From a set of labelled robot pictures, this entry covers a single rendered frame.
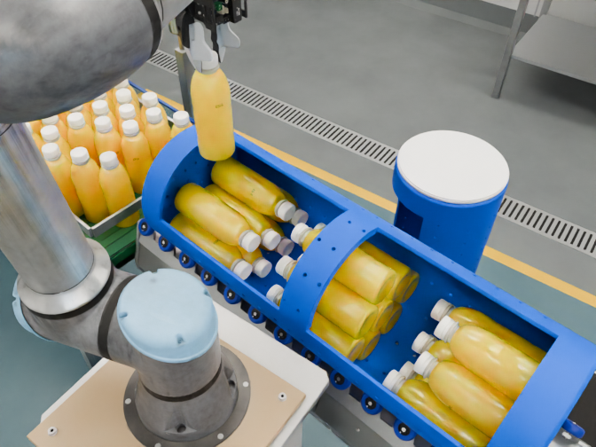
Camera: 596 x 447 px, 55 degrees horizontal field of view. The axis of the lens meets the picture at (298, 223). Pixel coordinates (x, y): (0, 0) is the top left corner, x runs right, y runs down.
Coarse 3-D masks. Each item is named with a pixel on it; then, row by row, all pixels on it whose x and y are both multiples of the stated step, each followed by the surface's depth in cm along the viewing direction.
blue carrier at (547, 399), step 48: (192, 144) 117; (240, 144) 118; (144, 192) 119; (336, 192) 112; (336, 240) 99; (384, 240) 117; (240, 288) 110; (288, 288) 100; (432, 288) 114; (480, 288) 93; (384, 336) 117; (528, 336) 104; (576, 336) 89; (528, 384) 81; (576, 384) 80; (432, 432) 90; (528, 432) 80
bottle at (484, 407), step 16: (432, 368) 94; (448, 368) 93; (464, 368) 93; (432, 384) 93; (448, 384) 91; (464, 384) 90; (480, 384) 90; (448, 400) 91; (464, 400) 90; (480, 400) 89; (496, 400) 88; (512, 400) 89; (464, 416) 90; (480, 416) 88; (496, 416) 87
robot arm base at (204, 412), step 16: (224, 368) 83; (208, 384) 77; (224, 384) 81; (144, 400) 80; (160, 400) 77; (176, 400) 76; (192, 400) 77; (208, 400) 79; (224, 400) 82; (144, 416) 81; (160, 416) 79; (176, 416) 79; (192, 416) 78; (208, 416) 80; (224, 416) 82; (160, 432) 80; (176, 432) 80; (192, 432) 80; (208, 432) 81
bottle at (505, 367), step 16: (448, 336) 93; (464, 336) 91; (480, 336) 90; (496, 336) 91; (464, 352) 90; (480, 352) 89; (496, 352) 88; (512, 352) 88; (480, 368) 89; (496, 368) 88; (512, 368) 87; (528, 368) 86; (496, 384) 88; (512, 384) 86
